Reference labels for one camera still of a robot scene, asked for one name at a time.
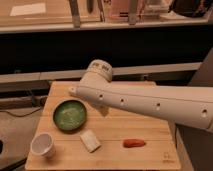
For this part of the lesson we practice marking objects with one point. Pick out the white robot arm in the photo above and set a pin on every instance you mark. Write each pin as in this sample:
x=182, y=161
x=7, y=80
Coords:
x=190, y=106

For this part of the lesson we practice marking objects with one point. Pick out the red oblong object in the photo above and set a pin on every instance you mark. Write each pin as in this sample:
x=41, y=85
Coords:
x=129, y=143

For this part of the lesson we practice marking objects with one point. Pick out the white paper sheet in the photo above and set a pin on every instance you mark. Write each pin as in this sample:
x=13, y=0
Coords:
x=36, y=8

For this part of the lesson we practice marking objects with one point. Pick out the grey metal post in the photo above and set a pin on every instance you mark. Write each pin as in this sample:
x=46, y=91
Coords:
x=75, y=13
x=132, y=15

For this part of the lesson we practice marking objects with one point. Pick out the grey metal post right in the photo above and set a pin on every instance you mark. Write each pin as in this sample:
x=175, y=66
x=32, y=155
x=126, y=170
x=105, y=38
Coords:
x=132, y=15

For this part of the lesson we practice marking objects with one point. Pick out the white rectangular block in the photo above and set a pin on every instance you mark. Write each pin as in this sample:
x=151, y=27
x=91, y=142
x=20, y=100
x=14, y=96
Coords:
x=90, y=141

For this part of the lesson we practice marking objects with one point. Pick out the wooden board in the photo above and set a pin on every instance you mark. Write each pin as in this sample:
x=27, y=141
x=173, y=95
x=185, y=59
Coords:
x=158, y=153

